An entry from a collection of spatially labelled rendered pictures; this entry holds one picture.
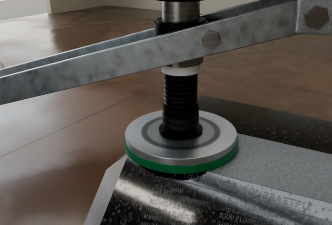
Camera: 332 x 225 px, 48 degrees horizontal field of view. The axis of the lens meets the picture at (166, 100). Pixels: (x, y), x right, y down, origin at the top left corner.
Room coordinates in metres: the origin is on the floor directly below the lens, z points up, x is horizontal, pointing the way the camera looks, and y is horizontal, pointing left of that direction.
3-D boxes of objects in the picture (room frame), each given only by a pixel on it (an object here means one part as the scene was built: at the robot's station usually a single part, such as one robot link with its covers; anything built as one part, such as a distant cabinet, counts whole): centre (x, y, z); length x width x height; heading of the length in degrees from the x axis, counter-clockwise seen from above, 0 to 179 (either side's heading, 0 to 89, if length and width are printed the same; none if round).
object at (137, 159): (0.64, -0.03, 0.84); 0.22 x 0.22 x 0.04
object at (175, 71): (0.64, -0.03, 0.98); 0.07 x 0.07 x 0.04
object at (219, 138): (0.64, -0.03, 0.84); 0.21 x 0.21 x 0.01
